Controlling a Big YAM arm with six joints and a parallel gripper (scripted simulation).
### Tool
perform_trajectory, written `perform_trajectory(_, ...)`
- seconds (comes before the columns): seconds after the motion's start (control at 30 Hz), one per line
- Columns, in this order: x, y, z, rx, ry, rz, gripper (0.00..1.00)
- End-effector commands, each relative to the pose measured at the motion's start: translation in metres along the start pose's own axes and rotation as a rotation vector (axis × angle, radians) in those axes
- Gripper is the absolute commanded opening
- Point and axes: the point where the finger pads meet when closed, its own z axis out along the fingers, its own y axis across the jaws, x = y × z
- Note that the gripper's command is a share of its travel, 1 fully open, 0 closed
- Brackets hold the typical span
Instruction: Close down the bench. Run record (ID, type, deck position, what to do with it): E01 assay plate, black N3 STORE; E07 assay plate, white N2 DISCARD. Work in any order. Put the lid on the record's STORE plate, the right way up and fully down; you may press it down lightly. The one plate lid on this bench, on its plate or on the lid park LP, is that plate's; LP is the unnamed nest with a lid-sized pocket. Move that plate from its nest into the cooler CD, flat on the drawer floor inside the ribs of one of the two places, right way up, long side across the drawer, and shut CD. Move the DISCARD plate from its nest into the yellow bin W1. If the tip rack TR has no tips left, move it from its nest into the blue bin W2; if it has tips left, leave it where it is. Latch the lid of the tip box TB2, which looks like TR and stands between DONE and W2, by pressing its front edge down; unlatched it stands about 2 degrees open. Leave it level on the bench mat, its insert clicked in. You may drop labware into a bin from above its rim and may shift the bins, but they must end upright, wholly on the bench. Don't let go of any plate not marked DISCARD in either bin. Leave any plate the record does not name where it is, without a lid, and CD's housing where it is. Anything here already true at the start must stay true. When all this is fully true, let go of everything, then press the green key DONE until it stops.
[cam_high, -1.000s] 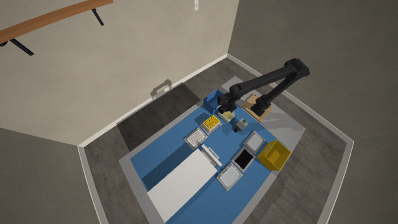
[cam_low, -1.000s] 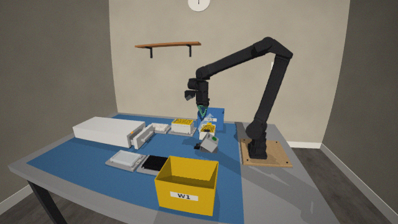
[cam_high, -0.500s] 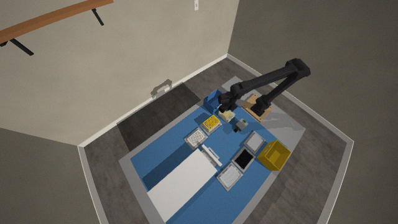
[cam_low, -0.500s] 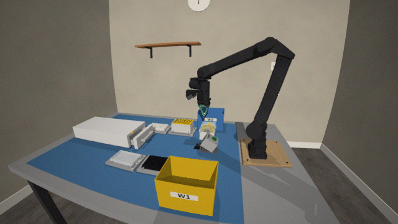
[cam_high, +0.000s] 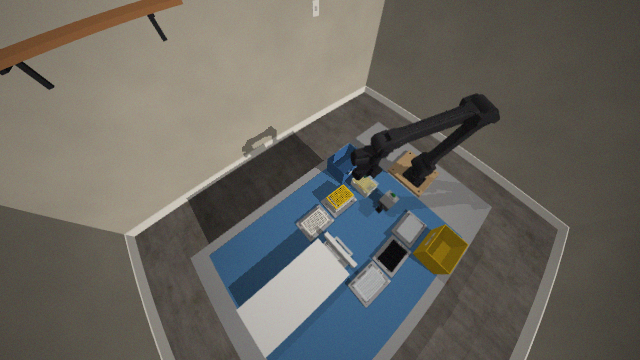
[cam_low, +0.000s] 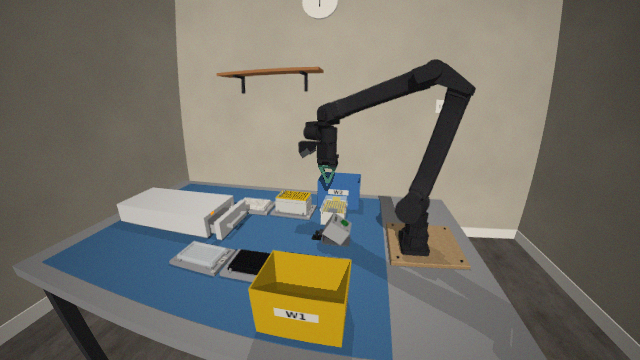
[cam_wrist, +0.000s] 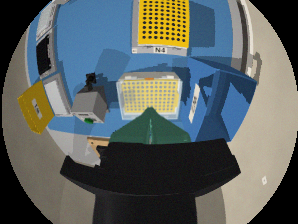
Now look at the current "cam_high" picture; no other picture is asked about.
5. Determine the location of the white multiwell plate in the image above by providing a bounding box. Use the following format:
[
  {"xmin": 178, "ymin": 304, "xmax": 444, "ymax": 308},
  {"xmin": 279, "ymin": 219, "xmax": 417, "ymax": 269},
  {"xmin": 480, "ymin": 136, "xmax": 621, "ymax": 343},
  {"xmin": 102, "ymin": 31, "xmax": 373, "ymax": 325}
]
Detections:
[{"xmin": 353, "ymin": 266, "xmax": 386, "ymax": 302}]

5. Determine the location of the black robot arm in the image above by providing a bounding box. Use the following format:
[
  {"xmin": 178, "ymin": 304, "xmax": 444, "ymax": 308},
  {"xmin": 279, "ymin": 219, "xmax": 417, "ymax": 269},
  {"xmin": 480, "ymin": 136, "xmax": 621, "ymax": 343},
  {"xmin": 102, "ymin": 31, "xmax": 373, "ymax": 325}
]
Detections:
[{"xmin": 351, "ymin": 93, "xmax": 500, "ymax": 188}]

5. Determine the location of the blue bench mat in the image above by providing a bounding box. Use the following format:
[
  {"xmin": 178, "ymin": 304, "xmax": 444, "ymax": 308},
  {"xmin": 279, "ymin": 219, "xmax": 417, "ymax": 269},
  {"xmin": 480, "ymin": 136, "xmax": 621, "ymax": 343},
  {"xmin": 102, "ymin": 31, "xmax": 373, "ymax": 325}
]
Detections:
[{"xmin": 210, "ymin": 168, "xmax": 462, "ymax": 360}]

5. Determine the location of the yellow open-top bin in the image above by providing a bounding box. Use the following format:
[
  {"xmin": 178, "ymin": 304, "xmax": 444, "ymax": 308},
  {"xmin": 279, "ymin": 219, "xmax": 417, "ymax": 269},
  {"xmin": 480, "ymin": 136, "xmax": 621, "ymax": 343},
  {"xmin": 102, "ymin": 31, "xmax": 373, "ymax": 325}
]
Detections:
[{"xmin": 413, "ymin": 224, "xmax": 468, "ymax": 274}]

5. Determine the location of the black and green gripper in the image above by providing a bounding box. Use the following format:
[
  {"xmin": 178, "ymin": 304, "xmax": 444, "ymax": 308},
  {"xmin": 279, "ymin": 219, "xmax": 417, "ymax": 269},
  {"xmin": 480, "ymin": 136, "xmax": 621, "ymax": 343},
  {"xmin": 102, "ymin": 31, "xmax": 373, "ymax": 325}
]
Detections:
[{"xmin": 364, "ymin": 163, "xmax": 383, "ymax": 179}]

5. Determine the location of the white button box with green key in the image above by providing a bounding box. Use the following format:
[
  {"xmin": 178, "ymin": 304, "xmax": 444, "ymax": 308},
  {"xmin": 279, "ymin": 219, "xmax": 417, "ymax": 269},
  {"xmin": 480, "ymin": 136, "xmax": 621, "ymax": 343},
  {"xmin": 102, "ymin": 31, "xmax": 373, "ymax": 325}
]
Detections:
[{"xmin": 375, "ymin": 190, "xmax": 399, "ymax": 213}]

